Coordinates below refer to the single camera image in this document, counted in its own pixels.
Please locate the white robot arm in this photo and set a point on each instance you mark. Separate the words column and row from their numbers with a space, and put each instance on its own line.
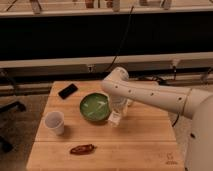
column 191, row 103

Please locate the black office chair base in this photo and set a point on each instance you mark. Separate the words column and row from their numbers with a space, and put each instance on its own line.
column 5, row 145

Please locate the small white container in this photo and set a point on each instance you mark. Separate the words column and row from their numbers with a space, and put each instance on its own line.
column 129, row 102

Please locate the clear plastic bottle white label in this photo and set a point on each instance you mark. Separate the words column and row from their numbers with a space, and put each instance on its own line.
column 114, row 119

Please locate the black smartphone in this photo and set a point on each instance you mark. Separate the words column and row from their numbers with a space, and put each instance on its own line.
column 68, row 91

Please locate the dried red chili pepper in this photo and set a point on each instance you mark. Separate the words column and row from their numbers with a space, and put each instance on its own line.
column 82, row 149

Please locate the green ceramic bowl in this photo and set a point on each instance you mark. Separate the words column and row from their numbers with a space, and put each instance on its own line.
column 94, row 107

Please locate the white paper cup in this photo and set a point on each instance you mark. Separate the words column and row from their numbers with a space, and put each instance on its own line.
column 54, row 121

